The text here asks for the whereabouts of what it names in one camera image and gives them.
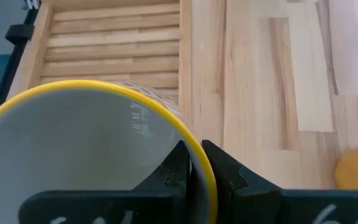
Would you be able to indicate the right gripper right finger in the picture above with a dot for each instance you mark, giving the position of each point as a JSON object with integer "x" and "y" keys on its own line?
{"x": 241, "y": 193}

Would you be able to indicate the orange leaf-pattern white mug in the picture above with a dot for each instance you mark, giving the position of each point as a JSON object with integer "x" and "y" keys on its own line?
{"x": 73, "y": 140}

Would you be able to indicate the light wooden slatted tray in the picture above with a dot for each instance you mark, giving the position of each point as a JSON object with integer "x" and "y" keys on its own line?
{"x": 113, "y": 46}

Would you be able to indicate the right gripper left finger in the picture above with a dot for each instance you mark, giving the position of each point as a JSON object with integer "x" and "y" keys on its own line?
{"x": 176, "y": 177}

